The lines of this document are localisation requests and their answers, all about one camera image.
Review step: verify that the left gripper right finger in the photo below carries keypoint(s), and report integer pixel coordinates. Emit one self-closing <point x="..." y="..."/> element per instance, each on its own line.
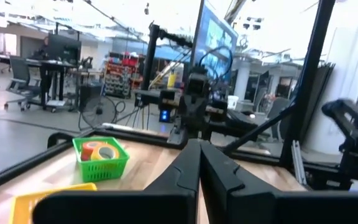
<point x="222" y="186"/>

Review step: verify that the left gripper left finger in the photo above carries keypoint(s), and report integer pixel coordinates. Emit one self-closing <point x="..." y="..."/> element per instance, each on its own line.
<point x="179" y="177"/>

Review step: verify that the orange tape roll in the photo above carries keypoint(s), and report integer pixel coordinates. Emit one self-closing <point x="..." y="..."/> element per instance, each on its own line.
<point x="87" y="149"/>

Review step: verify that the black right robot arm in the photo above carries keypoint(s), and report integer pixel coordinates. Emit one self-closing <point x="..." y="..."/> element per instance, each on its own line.
<point x="194" y="105"/>

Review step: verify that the green plastic basket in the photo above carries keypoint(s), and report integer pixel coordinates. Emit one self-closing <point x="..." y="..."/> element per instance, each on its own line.
<point x="101" y="174"/>

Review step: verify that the silver aluminium bar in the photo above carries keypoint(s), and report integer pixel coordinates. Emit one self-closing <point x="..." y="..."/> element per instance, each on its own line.
<point x="298" y="161"/>

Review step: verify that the white cup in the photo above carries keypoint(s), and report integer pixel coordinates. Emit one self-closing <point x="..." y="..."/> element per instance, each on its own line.
<point x="232" y="102"/>

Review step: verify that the yellow bottle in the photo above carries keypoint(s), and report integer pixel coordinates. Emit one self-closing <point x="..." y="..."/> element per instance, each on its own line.
<point x="171" y="80"/>

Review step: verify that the black floor fan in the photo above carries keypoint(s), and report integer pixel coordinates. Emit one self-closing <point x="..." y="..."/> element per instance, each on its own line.
<point x="99" y="110"/>

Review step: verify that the red parts shelf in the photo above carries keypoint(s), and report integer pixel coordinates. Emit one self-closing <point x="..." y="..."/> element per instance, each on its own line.
<point x="123" y="74"/>

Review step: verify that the blue-screen monitor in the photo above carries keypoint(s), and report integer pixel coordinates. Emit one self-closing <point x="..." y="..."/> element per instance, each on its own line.
<point x="216" y="40"/>

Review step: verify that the yellow plastic basket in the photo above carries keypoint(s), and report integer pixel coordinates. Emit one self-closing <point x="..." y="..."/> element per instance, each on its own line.
<point x="26" y="202"/>

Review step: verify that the black desk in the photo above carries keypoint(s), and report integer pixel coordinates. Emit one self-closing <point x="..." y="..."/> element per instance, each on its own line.
<point x="51" y="67"/>

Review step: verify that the black desk monitor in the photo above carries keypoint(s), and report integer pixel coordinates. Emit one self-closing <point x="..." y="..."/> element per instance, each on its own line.
<point x="64" y="48"/>

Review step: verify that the grey office chair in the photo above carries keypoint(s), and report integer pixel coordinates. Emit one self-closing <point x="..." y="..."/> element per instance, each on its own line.
<point x="20" y="77"/>

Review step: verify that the black monitor mount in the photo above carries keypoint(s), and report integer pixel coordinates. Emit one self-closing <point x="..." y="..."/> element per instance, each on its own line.
<point x="151" y="56"/>

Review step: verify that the black aluminium frame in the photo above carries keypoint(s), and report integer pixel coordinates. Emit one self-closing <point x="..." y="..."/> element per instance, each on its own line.
<point x="308" y="77"/>

